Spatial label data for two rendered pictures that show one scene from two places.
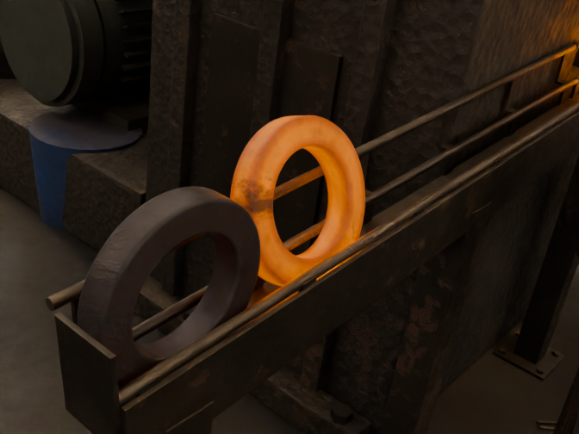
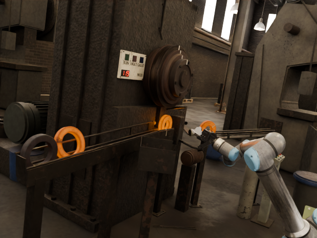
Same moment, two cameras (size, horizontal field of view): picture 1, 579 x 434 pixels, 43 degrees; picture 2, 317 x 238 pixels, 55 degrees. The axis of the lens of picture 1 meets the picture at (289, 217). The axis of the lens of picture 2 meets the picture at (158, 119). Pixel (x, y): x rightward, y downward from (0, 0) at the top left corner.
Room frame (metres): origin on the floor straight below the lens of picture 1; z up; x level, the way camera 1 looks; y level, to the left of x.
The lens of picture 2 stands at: (-0.90, -0.33, 1.14)
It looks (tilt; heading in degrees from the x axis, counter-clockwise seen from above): 9 degrees down; 355
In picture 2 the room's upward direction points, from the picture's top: 9 degrees clockwise
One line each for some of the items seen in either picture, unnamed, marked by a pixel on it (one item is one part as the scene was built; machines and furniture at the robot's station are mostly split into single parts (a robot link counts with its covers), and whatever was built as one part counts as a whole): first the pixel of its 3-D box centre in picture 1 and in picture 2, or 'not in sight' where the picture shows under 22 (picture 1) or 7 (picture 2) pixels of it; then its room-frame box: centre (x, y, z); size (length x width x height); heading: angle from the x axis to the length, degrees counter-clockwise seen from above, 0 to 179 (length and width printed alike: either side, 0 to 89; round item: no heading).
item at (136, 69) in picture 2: not in sight; (132, 65); (1.20, -0.28, 1.15); 0.26 x 0.02 x 0.18; 143
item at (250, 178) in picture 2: not in sight; (248, 188); (1.57, -1.41, 0.26); 0.12 x 0.12 x 0.52
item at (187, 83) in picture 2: not in sight; (181, 78); (1.34, -0.65, 1.11); 0.28 x 0.06 x 0.28; 143
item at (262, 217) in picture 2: not in sight; (269, 187); (1.50, -1.56, 0.31); 0.24 x 0.16 x 0.62; 143
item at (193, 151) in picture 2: not in sight; (188, 179); (1.59, -0.87, 0.27); 0.22 x 0.13 x 0.53; 143
